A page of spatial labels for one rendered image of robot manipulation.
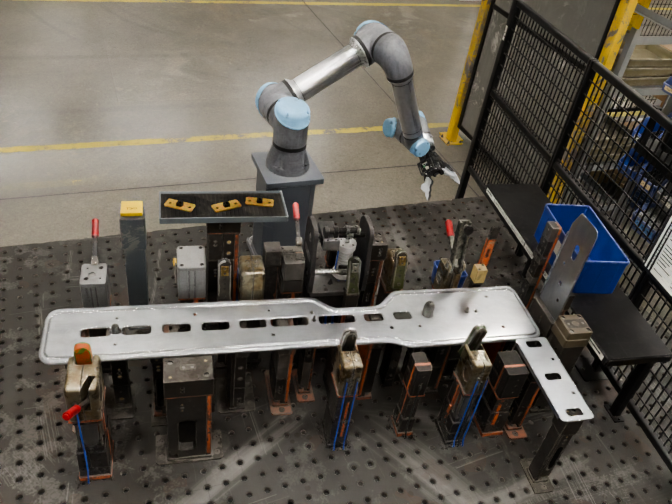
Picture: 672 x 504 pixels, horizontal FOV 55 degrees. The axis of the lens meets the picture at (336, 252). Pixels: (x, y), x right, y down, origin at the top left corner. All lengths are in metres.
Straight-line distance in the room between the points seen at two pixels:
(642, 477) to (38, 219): 3.16
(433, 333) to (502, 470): 0.45
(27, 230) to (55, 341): 2.12
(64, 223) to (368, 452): 2.46
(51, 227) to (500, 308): 2.61
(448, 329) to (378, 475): 0.45
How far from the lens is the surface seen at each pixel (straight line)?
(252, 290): 1.87
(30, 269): 2.50
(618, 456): 2.22
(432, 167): 2.56
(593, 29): 3.92
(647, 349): 2.08
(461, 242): 1.99
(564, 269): 2.01
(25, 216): 3.98
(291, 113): 2.14
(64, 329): 1.82
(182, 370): 1.65
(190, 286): 1.85
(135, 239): 1.97
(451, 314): 1.95
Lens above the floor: 2.27
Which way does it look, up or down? 38 degrees down
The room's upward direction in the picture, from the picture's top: 10 degrees clockwise
